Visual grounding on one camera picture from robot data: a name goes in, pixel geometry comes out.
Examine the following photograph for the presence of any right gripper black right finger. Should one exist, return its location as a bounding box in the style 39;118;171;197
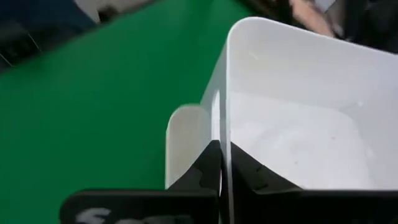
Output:
231;142;398;224

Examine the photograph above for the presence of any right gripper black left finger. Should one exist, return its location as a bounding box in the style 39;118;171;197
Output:
58;139;222;224

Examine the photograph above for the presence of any white plastic bin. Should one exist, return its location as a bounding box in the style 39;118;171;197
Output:
164;104;215;190
200;16;398;224

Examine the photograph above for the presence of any green table mat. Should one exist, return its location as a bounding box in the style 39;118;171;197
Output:
0;0;252;224

